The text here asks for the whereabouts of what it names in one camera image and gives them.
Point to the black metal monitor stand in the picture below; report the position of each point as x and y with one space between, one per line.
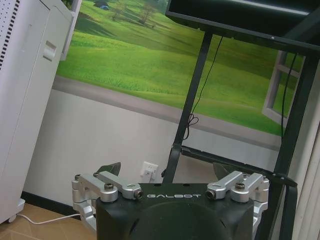
295 110

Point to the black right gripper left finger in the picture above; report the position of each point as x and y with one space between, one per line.
105 182

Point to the white wall power socket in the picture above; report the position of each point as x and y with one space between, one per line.
150 169

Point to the green meadow wall mural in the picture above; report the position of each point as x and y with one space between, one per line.
155 65

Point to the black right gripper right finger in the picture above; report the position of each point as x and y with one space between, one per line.
240 183

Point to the black flat screen monitor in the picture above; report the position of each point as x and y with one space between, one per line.
247 17

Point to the white metal cabinet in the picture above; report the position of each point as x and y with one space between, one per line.
22 100

